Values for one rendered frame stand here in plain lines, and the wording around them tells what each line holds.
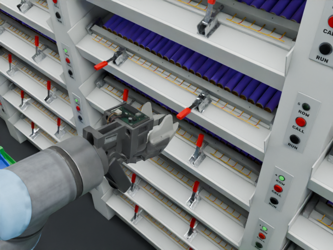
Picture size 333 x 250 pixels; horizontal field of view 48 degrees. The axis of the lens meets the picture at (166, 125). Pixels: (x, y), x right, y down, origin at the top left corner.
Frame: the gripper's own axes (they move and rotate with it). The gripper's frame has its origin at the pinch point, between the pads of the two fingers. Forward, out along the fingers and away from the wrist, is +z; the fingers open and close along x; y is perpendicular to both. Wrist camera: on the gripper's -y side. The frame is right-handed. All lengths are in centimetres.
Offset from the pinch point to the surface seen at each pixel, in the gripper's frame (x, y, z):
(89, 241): 41, -91, 16
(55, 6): 47.9, 8.2, 8.2
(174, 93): 7.7, -0.6, 11.9
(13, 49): 84, -20, 14
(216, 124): -5.5, -1.5, 10.4
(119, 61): 25.9, 0.3, 11.3
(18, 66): 98, -35, 23
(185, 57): 11.1, 5.5, 18.5
